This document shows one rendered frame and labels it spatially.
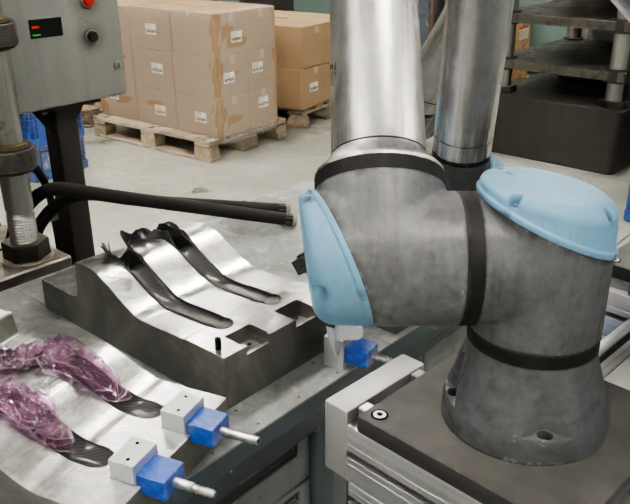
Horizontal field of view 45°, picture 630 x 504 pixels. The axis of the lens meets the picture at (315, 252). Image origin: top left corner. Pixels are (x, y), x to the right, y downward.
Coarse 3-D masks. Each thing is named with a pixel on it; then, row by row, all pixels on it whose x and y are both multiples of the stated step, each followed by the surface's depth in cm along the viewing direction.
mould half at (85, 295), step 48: (144, 240) 139; (192, 240) 140; (48, 288) 140; (96, 288) 128; (192, 288) 131; (288, 288) 130; (144, 336) 123; (192, 336) 116; (288, 336) 120; (192, 384) 118; (240, 384) 114
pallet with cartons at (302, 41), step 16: (288, 16) 608; (304, 16) 608; (320, 16) 606; (288, 32) 555; (304, 32) 552; (320, 32) 570; (288, 48) 560; (304, 48) 556; (320, 48) 574; (288, 64) 564; (304, 64) 560; (320, 64) 580; (288, 80) 569; (304, 80) 567; (320, 80) 585; (288, 96) 574; (304, 96) 571; (320, 96) 589; (288, 112) 579; (304, 112) 575; (320, 112) 603
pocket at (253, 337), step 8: (240, 328) 118; (248, 328) 119; (256, 328) 118; (232, 336) 117; (240, 336) 118; (248, 336) 120; (256, 336) 119; (264, 336) 118; (240, 344) 119; (248, 344) 119; (256, 344) 119; (264, 344) 116; (248, 352) 114
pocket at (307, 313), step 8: (288, 304) 125; (296, 304) 127; (304, 304) 126; (280, 312) 124; (288, 312) 126; (296, 312) 127; (304, 312) 126; (312, 312) 125; (296, 320) 126; (304, 320) 123
